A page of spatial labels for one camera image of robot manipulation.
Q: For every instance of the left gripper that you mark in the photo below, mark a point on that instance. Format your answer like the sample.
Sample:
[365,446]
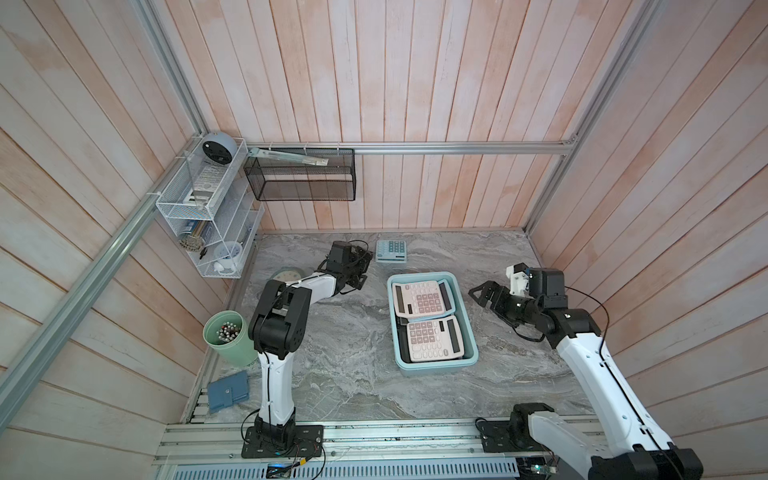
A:
[363,263]

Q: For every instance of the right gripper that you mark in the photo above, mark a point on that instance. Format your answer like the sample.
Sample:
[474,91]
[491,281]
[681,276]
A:
[492,287]

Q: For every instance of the upturned pink calculator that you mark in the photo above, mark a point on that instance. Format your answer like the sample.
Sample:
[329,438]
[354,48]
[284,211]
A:
[434,340]

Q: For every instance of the small pink calculator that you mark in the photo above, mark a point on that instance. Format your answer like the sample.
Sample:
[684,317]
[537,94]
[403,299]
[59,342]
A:
[426,300]

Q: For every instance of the mint green storage box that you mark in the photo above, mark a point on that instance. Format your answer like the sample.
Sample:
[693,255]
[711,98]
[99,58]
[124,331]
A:
[402,359]

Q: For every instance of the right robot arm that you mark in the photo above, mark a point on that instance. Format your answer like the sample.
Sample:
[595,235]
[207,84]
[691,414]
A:
[634,445]

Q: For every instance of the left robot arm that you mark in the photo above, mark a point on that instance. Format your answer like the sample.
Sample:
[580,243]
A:
[278,326]

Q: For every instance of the small teal calculator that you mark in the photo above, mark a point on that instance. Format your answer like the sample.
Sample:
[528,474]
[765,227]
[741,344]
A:
[391,251]

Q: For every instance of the green round clock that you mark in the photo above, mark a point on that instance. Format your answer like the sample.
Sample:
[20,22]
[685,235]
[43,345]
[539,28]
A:
[288,274]

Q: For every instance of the ruler on basket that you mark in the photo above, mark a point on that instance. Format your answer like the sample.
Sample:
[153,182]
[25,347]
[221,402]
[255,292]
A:
[274,158]

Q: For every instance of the black mesh basket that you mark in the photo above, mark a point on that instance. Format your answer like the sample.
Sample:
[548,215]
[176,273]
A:
[299,183]

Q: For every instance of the white mug on shelf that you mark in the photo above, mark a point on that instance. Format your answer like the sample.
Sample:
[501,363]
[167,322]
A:
[227,257]

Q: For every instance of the green pen cup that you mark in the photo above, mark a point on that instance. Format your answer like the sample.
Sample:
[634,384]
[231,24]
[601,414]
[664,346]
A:
[227,334]

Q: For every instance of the grey round alarm clock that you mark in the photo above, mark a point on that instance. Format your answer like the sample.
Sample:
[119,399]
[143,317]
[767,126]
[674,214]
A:
[219,148]

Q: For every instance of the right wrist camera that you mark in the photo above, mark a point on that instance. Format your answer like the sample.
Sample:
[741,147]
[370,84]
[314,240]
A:
[519,279]

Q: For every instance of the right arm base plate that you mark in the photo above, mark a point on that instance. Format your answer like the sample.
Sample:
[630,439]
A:
[501,437]

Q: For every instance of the white wire shelf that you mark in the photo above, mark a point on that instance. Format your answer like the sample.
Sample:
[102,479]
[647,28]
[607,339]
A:
[205,203]

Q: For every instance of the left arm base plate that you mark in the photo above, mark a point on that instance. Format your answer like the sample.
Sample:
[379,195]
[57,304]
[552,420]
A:
[266,441]

